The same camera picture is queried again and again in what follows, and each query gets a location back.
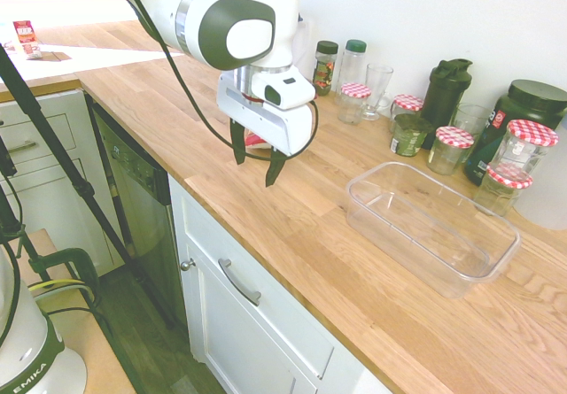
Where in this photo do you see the small green lidded cup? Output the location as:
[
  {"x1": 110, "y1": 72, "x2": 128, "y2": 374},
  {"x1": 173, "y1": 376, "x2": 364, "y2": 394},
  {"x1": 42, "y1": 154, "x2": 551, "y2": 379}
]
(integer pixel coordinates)
[{"x1": 389, "y1": 112, "x2": 435, "y2": 158}]

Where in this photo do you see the white kitchen cabinet with drawer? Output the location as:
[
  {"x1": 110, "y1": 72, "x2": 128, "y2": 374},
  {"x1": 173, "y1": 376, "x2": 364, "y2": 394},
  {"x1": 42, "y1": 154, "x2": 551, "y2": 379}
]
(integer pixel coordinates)
[{"x1": 167, "y1": 173, "x2": 402, "y2": 394}]

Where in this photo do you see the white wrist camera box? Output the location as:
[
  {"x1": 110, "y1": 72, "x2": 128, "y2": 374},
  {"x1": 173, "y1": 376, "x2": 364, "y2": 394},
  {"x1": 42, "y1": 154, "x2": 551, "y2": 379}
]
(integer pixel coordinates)
[{"x1": 263, "y1": 74, "x2": 317, "y2": 112}]

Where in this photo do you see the glass jar red checkered lid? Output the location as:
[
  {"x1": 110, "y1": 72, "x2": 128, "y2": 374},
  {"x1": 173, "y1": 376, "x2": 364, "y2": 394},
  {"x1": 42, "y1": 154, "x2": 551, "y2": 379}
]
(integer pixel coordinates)
[
  {"x1": 338, "y1": 82, "x2": 372, "y2": 127},
  {"x1": 426, "y1": 126, "x2": 476, "y2": 176},
  {"x1": 389, "y1": 94, "x2": 425, "y2": 135},
  {"x1": 471, "y1": 163, "x2": 534, "y2": 218}
]

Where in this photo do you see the large dark protein tub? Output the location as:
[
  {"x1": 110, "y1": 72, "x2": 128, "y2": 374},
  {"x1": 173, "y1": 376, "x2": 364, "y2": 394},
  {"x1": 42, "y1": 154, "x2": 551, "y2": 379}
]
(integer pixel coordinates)
[{"x1": 463, "y1": 79, "x2": 567, "y2": 188}]

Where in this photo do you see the stainless steel dishwasher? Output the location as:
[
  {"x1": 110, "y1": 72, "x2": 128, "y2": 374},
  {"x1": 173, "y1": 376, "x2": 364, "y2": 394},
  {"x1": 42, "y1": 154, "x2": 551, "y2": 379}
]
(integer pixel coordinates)
[{"x1": 85, "y1": 94, "x2": 188, "y2": 329}]

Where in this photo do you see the black camera tripod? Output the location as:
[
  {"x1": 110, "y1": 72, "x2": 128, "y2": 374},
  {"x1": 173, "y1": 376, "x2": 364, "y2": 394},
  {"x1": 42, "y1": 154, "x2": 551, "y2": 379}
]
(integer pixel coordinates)
[{"x1": 0, "y1": 42, "x2": 179, "y2": 329}]

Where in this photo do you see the wooden robot mounting board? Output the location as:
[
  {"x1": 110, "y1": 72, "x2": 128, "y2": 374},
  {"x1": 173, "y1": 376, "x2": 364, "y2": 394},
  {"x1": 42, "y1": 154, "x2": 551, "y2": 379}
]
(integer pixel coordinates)
[{"x1": 0, "y1": 228, "x2": 139, "y2": 394}]

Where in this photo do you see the black shaker bottle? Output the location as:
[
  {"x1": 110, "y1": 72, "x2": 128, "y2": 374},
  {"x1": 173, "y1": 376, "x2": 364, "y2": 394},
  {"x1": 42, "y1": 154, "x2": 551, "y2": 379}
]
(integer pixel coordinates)
[{"x1": 419, "y1": 58, "x2": 474, "y2": 151}]

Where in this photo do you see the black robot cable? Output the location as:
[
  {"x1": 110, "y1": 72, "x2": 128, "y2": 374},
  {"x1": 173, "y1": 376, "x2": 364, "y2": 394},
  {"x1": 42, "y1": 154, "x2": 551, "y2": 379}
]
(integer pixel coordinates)
[{"x1": 113, "y1": 0, "x2": 321, "y2": 162}]

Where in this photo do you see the red and white chip bag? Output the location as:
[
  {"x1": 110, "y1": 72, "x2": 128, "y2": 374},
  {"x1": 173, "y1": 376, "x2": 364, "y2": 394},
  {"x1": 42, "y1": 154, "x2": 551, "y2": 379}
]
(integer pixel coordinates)
[{"x1": 244, "y1": 131, "x2": 272, "y2": 152}]

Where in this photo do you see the yellow cable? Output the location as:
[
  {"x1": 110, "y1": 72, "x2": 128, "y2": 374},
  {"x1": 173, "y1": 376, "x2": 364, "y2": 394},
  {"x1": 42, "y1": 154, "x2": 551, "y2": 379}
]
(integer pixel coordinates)
[{"x1": 27, "y1": 277, "x2": 97, "y2": 307}]

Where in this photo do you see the silver drawer pull handle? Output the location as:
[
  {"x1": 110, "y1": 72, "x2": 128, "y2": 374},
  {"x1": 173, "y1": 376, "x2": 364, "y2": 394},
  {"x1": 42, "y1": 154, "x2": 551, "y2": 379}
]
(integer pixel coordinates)
[{"x1": 217, "y1": 258, "x2": 263, "y2": 307}]

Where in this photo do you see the tall clear glass mug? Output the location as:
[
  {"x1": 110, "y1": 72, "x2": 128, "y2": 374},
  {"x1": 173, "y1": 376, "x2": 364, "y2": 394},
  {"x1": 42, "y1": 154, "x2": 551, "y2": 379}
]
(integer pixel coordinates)
[{"x1": 361, "y1": 63, "x2": 395, "y2": 122}]

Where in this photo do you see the green metal clamp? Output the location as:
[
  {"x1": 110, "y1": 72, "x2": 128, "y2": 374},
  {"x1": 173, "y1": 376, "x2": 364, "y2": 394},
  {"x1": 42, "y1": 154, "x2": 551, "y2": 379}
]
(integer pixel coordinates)
[{"x1": 27, "y1": 246, "x2": 102, "y2": 318}]

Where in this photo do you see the clear bottle with green lid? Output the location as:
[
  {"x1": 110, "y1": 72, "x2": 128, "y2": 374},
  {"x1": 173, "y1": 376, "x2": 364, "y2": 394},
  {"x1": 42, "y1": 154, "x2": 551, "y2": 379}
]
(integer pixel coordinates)
[{"x1": 335, "y1": 39, "x2": 368, "y2": 105}]

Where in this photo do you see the large jar red checkered lid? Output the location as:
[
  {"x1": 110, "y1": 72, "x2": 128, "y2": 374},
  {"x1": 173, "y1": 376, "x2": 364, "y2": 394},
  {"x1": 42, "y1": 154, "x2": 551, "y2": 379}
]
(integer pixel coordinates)
[{"x1": 488, "y1": 119, "x2": 560, "y2": 179}]

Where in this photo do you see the spice jar with black lid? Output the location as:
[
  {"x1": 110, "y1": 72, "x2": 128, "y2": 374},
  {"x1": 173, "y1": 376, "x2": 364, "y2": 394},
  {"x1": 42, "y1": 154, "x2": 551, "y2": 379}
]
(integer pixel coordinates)
[{"x1": 312, "y1": 40, "x2": 340, "y2": 97}]

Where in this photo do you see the red snack box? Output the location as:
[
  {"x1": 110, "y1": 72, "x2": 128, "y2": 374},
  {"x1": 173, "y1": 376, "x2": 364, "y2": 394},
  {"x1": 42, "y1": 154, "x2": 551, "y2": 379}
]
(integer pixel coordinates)
[{"x1": 12, "y1": 19, "x2": 39, "y2": 46}]

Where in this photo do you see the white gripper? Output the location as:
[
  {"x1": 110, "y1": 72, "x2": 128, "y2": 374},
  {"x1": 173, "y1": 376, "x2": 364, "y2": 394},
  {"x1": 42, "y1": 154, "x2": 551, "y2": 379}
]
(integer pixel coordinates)
[{"x1": 216, "y1": 69, "x2": 317, "y2": 189}]

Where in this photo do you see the clear glass tumbler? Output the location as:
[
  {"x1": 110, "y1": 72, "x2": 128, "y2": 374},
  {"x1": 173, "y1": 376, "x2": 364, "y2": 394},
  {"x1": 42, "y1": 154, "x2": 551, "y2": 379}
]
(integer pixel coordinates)
[{"x1": 451, "y1": 102, "x2": 493, "y2": 166}]

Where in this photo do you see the clear plastic rectangular container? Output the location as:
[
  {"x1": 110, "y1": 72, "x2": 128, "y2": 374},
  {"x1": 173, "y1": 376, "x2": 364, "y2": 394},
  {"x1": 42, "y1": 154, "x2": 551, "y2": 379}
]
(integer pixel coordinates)
[{"x1": 345, "y1": 161, "x2": 522, "y2": 300}]

